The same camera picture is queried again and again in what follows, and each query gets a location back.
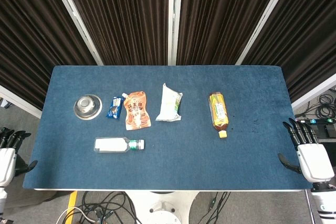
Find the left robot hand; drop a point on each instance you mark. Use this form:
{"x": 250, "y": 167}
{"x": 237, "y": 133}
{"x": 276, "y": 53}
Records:
{"x": 7, "y": 163}

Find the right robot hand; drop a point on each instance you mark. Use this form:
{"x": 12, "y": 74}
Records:
{"x": 315, "y": 161}

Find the transparent plastic bottle green label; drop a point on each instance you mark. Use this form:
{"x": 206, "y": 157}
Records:
{"x": 110, "y": 144}

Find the white bottle cap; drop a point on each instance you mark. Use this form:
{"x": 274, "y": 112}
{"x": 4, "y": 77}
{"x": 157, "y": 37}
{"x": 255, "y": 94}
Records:
{"x": 141, "y": 144}

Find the tea bottle yellow label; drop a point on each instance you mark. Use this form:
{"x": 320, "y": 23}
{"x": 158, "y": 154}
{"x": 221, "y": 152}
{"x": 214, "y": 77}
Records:
{"x": 218, "y": 108}

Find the black foot pedals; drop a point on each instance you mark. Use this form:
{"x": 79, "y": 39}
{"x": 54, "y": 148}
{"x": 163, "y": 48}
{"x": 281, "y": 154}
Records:
{"x": 328, "y": 129}

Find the yellow floor tape strip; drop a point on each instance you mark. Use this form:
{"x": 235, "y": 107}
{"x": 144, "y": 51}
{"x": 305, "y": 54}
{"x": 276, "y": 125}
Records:
{"x": 72, "y": 203}

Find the stainless steel bowl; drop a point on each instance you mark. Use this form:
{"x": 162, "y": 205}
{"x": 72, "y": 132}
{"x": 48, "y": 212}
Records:
{"x": 87, "y": 106}

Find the blue cookie pack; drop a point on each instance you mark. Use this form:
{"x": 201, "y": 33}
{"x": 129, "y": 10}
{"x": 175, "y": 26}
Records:
{"x": 114, "y": 108}

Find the dark brown curtain panel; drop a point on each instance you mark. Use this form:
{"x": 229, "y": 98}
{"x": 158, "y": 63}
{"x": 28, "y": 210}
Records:
{"x": 126, "y": 16}
{"x": 26, "y": 37}
{"x": 220, "y": 16}
{"x": 304, "y": 37}

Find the blue table mat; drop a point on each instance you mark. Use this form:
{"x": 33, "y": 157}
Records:
{"x": 183, "y": 161}

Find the orange spout pouch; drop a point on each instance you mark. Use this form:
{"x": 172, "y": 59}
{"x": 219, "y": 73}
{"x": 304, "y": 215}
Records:
{"x": 136, "y": 111}

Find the white snack bag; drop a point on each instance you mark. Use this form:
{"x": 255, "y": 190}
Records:
{"x": 168, "y": 103}

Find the white table base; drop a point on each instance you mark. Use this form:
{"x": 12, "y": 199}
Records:
{"x": 162, "y": 208}

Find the white screen frame rail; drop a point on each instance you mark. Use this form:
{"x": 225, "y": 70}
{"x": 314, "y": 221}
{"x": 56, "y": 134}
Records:
{"x": 18, "y": 100}
{"x": 312, "y": 94}

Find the white screen frame post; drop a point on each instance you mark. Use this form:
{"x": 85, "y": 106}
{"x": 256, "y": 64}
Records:
{"x": 265, "y": 22}
{"x": 76, "y": 16}
{"x": 174, "y": 16}

